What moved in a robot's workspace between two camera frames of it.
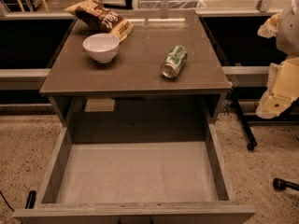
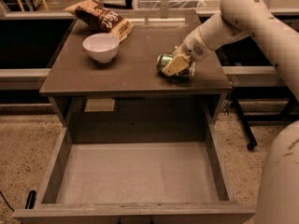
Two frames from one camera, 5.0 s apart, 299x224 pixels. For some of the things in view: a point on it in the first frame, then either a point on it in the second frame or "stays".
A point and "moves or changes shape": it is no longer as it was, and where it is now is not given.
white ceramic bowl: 102,47 stays
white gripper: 290,35 to 193,49
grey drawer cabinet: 164,83 stays
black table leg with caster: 251,142 stays
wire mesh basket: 176,3 stays
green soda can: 173,62 moves or changes shape
